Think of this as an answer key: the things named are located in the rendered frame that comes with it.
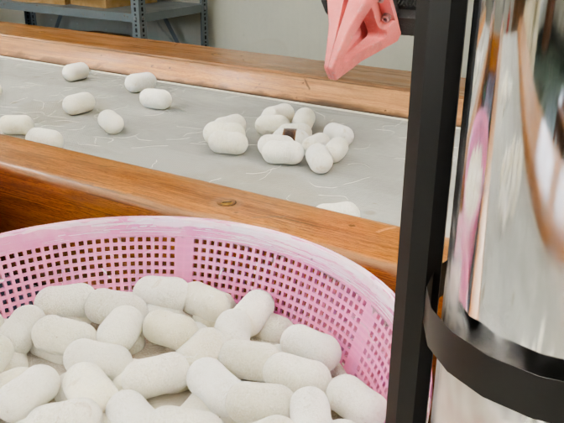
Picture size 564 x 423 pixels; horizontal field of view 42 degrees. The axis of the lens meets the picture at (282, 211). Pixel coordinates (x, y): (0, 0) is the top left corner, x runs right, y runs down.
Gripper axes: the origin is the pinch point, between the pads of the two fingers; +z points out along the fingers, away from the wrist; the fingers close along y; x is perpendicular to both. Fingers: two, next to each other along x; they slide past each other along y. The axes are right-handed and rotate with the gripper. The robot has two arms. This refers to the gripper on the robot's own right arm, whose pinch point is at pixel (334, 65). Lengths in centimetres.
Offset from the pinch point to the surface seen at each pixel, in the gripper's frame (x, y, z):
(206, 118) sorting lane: 11.2, -18.0, -0.6
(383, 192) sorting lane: 5.5, 5.4, 6.8
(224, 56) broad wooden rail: 19.9, -28.0, -15.4
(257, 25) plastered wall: 157, -145, -142
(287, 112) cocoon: 11.0, -9.6, -2.8
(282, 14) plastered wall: 152, -133, -145
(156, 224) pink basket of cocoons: -8.2, -0.6, 19.3
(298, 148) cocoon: 5.2, -2.9, 4.6
